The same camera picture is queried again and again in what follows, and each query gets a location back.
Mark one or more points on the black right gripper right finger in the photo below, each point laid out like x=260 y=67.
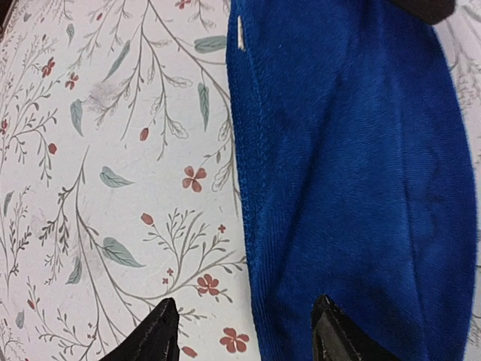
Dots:
x=335 y=337

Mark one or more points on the white blue towel tag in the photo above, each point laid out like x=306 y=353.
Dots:
x=240 y=35

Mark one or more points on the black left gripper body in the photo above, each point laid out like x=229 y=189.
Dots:
x=430 y=12

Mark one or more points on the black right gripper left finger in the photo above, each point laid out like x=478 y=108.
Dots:
x=154 y=339

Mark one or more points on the blue towel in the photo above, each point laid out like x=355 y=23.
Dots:
x=355 y=176

